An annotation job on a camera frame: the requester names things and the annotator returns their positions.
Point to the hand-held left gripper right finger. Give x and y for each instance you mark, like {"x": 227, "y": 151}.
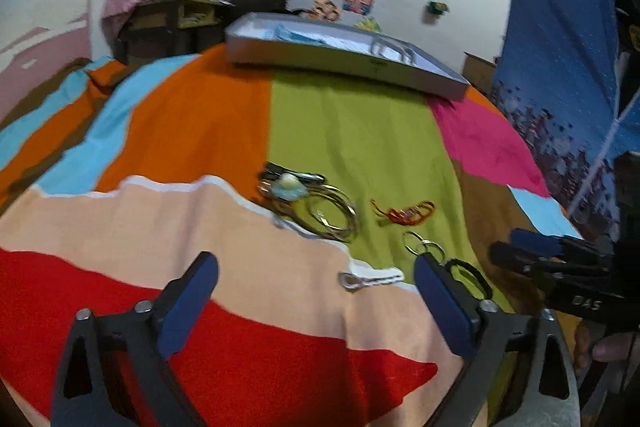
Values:
{"x": 442, "y": 302}

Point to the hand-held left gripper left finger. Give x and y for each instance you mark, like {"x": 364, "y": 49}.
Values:
{"x": 187, "y": 307}

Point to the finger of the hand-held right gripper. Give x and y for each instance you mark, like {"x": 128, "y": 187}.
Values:
{"x": 537, "y": 242}
{"x": 515, "y": 257}

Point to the pile of thin metal bangles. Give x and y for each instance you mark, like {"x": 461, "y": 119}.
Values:
{"x": 348, "y": 210}

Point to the pale blue shell pendant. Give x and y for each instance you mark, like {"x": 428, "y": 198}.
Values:
{"x": 287, "y": 188}

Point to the black hair clip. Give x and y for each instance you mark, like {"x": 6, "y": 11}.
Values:
{"x": 280, "y": 169}

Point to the grey cardboard box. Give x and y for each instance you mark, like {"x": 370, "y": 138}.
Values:
{"x": 320, "y": 59}

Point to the person's right hand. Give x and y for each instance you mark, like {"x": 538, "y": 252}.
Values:
{"x": 612, "y": 347}

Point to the colourful striped blanket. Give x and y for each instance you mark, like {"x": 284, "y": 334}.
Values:
{"x": 200, "y": 157}

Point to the small wooden cabinet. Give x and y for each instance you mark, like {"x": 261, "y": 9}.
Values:
{"x": 477, "y": 74}

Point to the blue printed cloth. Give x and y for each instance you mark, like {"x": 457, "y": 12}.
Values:
{"x": 555, "y": 57}

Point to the green hanging pouch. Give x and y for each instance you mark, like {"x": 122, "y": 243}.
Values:
{"x": 438, "y": 7}

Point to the wooden desk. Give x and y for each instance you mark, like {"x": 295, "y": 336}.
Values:
{"x": 165, "y": 17}

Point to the light blue cloth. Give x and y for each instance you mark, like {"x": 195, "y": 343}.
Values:
{"x": 300, "y": 36}

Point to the small cartoon poster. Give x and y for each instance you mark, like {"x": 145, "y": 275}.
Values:
{"x": 327, "y": 8}

